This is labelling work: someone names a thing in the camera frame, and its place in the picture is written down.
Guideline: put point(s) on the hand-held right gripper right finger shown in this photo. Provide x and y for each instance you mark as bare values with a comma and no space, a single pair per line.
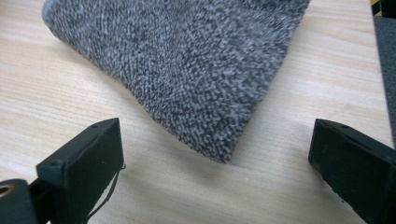
358,168

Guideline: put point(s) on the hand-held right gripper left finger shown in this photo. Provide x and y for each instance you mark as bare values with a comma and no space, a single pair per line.
81,165

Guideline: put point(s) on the grey towel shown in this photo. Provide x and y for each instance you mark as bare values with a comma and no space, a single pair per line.
186,68

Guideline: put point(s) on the black yellow striped stand base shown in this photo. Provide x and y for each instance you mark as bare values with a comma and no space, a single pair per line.
384,7

